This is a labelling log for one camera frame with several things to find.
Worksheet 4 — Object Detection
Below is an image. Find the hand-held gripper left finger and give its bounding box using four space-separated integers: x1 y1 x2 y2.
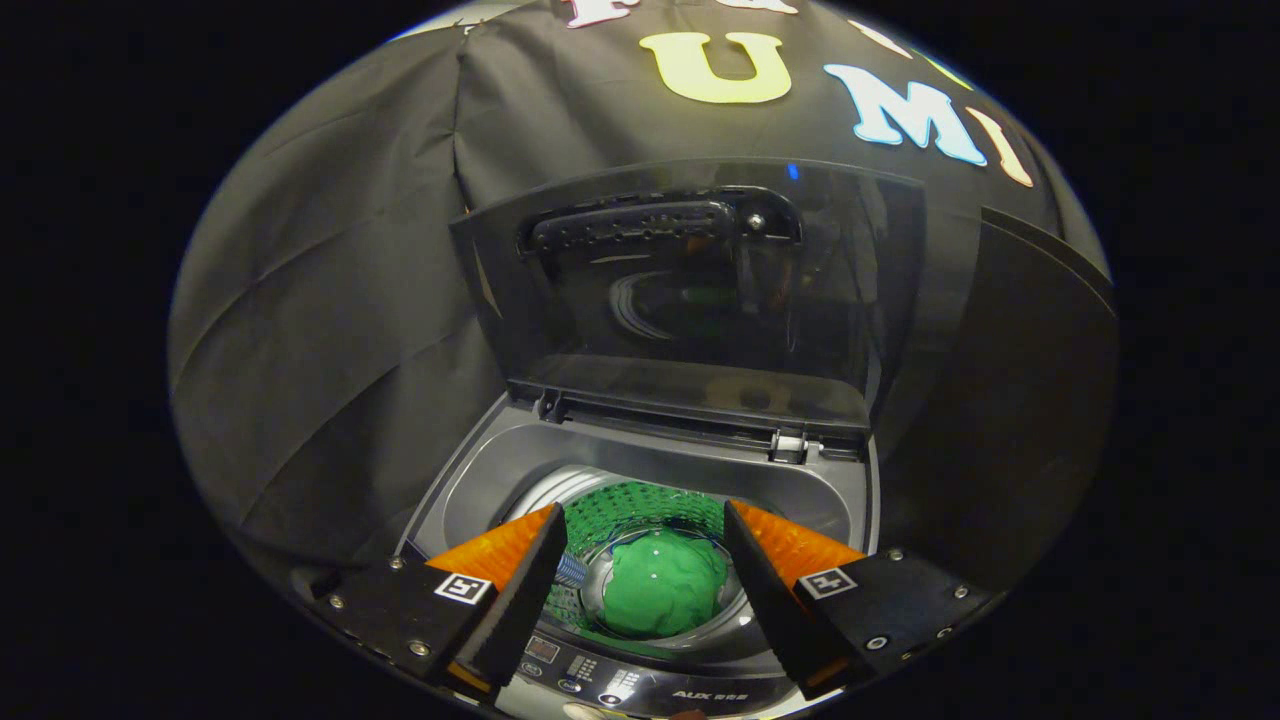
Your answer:
310 503 569 701

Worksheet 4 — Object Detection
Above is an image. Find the grey washing machine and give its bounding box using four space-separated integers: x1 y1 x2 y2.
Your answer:
290 392 881 719

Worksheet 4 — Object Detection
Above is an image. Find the dark washing machine lid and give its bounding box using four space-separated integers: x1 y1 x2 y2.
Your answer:
450 158 926 441

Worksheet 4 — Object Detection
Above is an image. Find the green polo shirt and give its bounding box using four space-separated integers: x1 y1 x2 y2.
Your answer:
600 533 729 639

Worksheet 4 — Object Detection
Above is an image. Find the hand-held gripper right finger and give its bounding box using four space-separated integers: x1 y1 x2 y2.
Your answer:
722 500 1001 701

